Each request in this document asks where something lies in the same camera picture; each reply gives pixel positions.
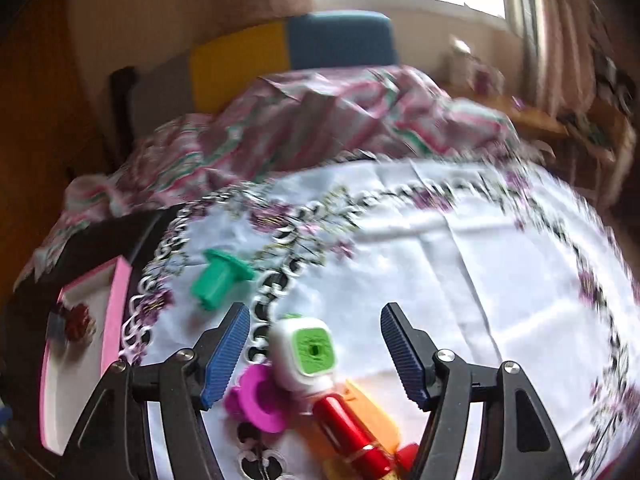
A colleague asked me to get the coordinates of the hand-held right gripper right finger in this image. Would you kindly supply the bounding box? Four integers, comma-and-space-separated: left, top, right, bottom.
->
380, 303, 573, 480

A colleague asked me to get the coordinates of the pink striped blanket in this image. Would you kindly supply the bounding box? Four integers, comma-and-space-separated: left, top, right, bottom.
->
25, 65, 521, 281

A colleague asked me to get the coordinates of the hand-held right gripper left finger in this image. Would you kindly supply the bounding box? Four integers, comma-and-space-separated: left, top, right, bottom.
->
55, 303, 251, 480

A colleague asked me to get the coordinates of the pink patterned jar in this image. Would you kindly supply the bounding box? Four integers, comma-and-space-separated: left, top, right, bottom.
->
472, 60, 503, 96

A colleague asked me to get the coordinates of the beige patterned curtain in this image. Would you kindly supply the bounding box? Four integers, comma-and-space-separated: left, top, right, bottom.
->
520, 0, 626, 121

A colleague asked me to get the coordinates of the wooden wardrobe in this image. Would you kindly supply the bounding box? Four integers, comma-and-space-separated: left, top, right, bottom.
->
0, 0, 116, 291

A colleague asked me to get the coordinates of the magenta plastic spool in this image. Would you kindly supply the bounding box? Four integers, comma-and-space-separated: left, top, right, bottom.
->
223, 364, 296, 433

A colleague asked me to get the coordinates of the white box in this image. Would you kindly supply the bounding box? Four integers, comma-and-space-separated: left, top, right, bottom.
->
447, 35, 473, 86

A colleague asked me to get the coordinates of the white embroidered tablecloth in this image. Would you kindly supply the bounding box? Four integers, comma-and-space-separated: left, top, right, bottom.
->
122, 157, 640, 480

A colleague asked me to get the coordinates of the grey yellow blue headboard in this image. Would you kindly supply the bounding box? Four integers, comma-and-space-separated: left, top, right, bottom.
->
127, 10, 398, 133

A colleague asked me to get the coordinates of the orange plastic piece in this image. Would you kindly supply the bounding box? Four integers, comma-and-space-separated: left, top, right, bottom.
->
295, 380, 403, 461

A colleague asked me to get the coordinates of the red metallic cylinder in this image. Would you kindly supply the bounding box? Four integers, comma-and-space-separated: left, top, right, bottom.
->
312, 394, 396, 478

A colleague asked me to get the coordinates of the wooden nightstand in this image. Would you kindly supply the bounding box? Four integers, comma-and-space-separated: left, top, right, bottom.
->
450, 95, 616, 161

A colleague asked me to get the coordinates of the green plastic spool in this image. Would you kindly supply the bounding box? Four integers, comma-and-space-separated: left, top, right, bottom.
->
190, 249, 256, 309

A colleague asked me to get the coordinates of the brown flower-shaped ornament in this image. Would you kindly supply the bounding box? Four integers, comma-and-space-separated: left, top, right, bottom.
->
65, 305, 96, 343

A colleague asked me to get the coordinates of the black round table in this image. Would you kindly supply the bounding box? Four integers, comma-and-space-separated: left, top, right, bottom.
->
0, 207, 176, 480

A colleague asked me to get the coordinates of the pink cardboard box tray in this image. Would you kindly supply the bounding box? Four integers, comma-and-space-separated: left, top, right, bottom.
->
39, 256, 133, 453

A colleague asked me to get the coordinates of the white device with green face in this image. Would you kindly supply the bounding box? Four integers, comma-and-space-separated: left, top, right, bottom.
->
269, 314, 337, 401

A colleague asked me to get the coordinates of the black rolled mat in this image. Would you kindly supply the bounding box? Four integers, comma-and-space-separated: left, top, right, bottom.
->
110, 67, 138, 161

